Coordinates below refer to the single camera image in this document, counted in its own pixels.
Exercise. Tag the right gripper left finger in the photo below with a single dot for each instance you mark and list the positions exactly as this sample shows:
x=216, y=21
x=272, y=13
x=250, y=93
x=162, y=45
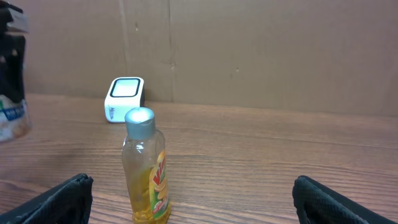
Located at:
x=68, y=203

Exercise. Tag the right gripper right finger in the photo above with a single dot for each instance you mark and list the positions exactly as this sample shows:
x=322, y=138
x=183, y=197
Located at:
x=317, y=204

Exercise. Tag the yellow liquid bottle silver cap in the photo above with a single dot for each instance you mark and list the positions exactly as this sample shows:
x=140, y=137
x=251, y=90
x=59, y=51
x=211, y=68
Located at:
x=144, y=163

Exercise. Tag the white barcode scanner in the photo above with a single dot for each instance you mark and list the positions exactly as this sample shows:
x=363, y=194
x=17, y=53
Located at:
x=124, y=94

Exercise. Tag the teal tissue pack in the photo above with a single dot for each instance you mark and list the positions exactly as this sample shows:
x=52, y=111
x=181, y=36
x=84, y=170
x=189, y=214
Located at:
x=15, y=121

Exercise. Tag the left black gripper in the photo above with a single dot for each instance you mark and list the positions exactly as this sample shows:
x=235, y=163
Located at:
x=14, y=24

